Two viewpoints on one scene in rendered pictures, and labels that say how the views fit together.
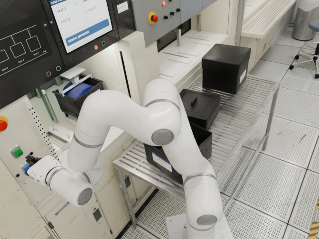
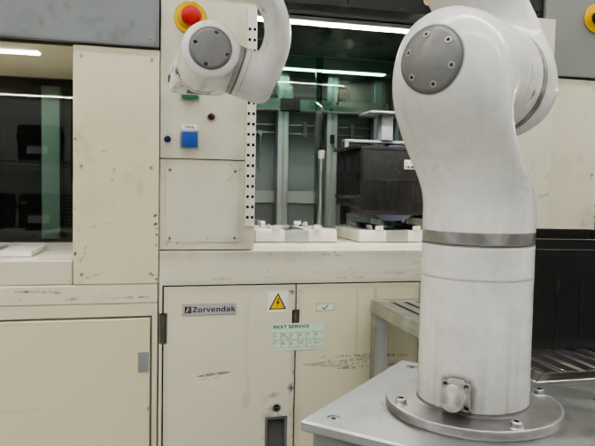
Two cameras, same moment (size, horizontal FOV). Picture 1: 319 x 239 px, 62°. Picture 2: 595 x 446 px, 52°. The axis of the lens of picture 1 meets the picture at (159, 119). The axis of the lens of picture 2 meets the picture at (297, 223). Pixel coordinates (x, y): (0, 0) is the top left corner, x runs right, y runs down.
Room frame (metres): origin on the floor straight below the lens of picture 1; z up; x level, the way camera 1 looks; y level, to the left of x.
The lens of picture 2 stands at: (-0.11, -0.36, 1.00)
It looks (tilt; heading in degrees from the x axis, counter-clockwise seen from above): 3 degrees down; 36
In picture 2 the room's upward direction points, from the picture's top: 1 degrees clockwise
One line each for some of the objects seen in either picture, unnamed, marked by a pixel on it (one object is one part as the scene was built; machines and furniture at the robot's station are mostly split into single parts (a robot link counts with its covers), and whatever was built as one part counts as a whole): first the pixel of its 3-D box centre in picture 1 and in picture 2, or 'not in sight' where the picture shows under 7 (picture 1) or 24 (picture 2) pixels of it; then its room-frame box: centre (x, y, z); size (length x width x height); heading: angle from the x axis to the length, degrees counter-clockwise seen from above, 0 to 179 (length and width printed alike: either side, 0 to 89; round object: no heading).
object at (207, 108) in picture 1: (193, 106); not in sight; (1.43, -0.25, 0.83); 0.29 x 0.29 x 0.13; 57
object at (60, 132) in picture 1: (54, 140); (288, 230); (1.20, 0.64, 0.89); 0.22 x 0.21 x 0.04; 50
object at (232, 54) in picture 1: (225, 68); not in sight; (1.79, -0.56, 0.89); 0.29 x 0.29 x 0.25; 54
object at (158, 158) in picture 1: (178, 147); (559, 280); (1.05, -0.08, 0.85); 0.28 x 0.28 x 0.17; 42
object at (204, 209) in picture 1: (202, 206); (467, 130); (0.52, -0.11, 1.07); 0.19 x 0.12 x 0.24; 177
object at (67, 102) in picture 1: (80, 94); (383, 170); (1.40, 0.47, 1.06); 0.24 x 0.20 x 0.32; 140
